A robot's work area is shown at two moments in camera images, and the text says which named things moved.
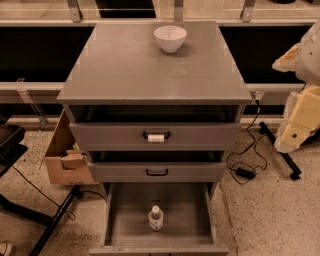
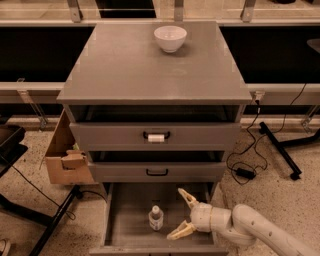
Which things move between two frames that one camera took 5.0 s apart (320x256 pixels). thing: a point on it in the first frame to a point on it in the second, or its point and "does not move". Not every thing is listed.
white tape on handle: x=156 y=138 does not move
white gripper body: x=309 y=59 to x=201 y=217
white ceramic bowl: x=170 y=38 does not move
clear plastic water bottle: x=155 y=218 does not move
